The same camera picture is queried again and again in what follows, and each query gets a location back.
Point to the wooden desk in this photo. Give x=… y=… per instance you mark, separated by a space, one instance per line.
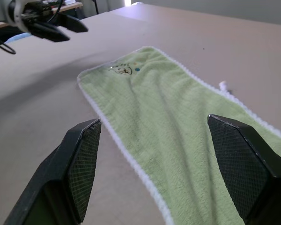
x=70 y=5

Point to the light green cloth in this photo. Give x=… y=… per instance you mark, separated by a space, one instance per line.
x=159 y=129

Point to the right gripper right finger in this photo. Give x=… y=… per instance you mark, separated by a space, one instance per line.
x=248 y=175

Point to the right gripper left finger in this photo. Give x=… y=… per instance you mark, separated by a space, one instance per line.
x=61 y=175

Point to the light blue cloth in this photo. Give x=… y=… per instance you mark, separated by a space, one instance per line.
x=19 y=37

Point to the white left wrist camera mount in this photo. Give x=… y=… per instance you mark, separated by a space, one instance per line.
x=19 y=23

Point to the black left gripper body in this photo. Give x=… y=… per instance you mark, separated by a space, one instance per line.
x=37 y=11

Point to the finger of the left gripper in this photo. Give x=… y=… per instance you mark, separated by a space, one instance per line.
x=51 y=34
x=72 y=24

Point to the black stand pole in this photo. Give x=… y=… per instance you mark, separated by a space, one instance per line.
x=96 y=7

